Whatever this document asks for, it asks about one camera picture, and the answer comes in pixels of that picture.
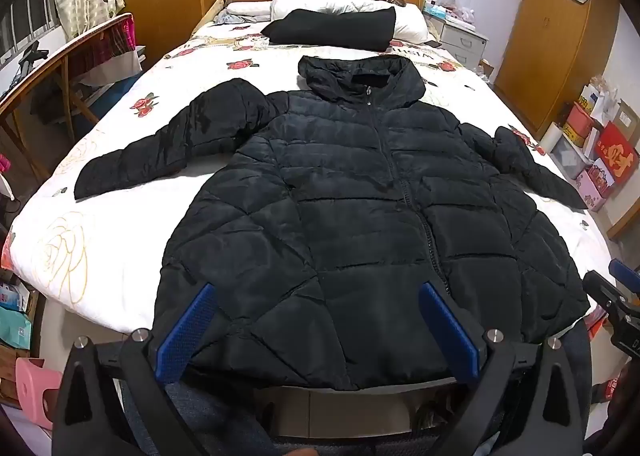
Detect bed with floral sheet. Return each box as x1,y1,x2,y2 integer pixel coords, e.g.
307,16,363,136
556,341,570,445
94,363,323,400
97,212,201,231
2,21,618,337

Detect red plastic container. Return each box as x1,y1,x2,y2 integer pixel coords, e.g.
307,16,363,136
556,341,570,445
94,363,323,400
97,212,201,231
562,101,596,148

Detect window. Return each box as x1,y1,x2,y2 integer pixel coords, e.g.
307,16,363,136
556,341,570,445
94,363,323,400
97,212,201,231
0,0,66,68

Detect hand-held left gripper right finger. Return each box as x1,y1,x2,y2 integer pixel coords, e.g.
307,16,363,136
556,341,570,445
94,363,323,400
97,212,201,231
417,281,588,456

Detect grey drawer cabinet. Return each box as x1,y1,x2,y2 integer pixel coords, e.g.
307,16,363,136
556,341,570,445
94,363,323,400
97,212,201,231
425,13,490,72

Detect pink plastic stool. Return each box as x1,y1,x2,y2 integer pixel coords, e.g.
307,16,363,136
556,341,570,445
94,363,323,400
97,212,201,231
15,357,64,432

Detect pink floral box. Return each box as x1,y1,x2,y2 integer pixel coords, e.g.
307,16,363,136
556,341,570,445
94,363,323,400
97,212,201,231
575,158,616,212

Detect black hooded puffer jacket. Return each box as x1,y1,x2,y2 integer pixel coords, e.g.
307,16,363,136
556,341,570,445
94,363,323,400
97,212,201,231
74,55,591,392

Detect wooden wardrobe with hanging bag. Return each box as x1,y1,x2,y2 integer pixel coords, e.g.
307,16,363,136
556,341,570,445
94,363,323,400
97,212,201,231
492,0,621,137

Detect black pillow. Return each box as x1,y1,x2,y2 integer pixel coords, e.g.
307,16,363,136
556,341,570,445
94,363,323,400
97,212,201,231
260,7,397,53

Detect small white pillow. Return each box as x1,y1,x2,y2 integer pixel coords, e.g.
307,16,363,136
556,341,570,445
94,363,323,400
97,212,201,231
227,0,274,17

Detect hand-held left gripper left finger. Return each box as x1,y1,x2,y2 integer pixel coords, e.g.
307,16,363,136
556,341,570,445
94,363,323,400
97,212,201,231
52,282,218,456

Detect person's blue jeans legs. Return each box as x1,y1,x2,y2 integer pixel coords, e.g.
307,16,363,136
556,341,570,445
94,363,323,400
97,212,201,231
120,321,593,456

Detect white roll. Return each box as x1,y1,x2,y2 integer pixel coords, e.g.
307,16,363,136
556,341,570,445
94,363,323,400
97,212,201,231
542,122,563,153

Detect pink checked cloth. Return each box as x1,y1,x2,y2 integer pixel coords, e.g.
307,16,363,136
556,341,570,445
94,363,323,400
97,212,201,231
120,18,139,55

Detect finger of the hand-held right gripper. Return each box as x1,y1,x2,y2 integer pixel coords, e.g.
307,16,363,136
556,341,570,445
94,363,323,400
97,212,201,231
609,258,640,294
582,270,628,319

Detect wooden folding table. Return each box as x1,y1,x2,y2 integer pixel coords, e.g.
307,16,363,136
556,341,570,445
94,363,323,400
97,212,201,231
0,13,147,177

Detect red gift box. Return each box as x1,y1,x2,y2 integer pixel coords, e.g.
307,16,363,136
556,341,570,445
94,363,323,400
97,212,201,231
595,121,638,185

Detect clear storage bin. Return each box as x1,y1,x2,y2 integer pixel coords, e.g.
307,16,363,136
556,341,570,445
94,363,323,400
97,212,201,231
550,136,591,180

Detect teal packet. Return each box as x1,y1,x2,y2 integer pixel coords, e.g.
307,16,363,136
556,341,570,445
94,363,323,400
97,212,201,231
0,306,34,350

